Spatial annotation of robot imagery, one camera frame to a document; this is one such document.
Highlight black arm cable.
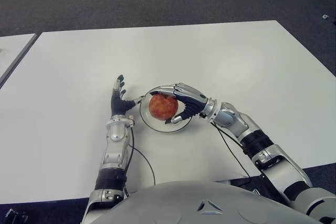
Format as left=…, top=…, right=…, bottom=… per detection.
left=209, top=123, right=251, bottom=180
left=125, top=126, right=156, bottom=198

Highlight white plate with black rim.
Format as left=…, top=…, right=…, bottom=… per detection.
left=139, top=84, right=194, bottom=134

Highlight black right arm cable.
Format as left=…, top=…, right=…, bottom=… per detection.
left=209, top=123, right=251, bottom=180

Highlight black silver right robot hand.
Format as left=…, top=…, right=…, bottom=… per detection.
left=150, top=82, right=216, bottom=125

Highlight black device under table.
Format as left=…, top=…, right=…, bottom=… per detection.
left=4, top=207, right=29, bottom=224

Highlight white neighbouring table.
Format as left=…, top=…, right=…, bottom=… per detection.
left=0, top=33, right=39, bottom=88

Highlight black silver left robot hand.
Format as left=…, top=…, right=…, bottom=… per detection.
left=110, top=73, right=144, bottom=116

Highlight red apple with blue sticker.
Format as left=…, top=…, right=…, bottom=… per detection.
left=149, top=94, right=180, bottom=121

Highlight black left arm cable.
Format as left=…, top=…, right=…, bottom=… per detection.
left=125, top=126, right=156, bottom=198

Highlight grey robot torso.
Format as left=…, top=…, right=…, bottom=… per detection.
left=82, top=180, right=323, bottom=224

